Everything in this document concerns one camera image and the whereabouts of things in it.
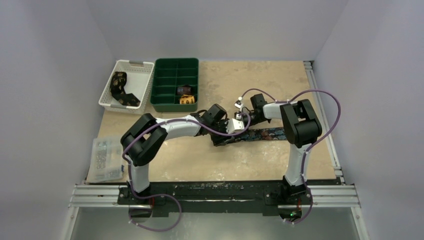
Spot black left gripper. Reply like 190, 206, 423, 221
208, 119, 234, 147

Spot navy floral tie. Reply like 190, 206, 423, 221
210, 127, 287, 147

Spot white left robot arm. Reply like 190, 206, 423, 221
120, 103, 229, 205

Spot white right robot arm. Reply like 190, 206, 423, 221
226, 94, 322, 204

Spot rolled yellow tie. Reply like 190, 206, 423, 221
179, 94, 196, 105

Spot rolled dark red tie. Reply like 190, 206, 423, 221
176, 85, 193, 96

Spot green compartment tray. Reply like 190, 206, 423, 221
150, 57, 200, 113

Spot white plastic basket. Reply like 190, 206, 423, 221
98, 59, 155, 115

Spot black gold patterned tie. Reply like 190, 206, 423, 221
109, 71, 141, 107

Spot clear plastic storage box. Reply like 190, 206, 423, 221
86, 135, 124, 184

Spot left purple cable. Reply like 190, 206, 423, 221
121, 112, 252, 232

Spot purple cable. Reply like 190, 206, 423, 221
238, 88, 342, 225
121, 112, 252, 232

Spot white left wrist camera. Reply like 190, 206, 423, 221
226, 118, 245, 134

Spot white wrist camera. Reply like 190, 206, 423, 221
226, 118, 245, 134
234, 96, 244, 113

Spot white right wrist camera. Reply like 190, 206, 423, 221
234, 96, 244, 113

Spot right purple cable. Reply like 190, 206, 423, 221
238, 88, 342, 225

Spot aluminium frame rail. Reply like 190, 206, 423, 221
70, 58, 359, 217

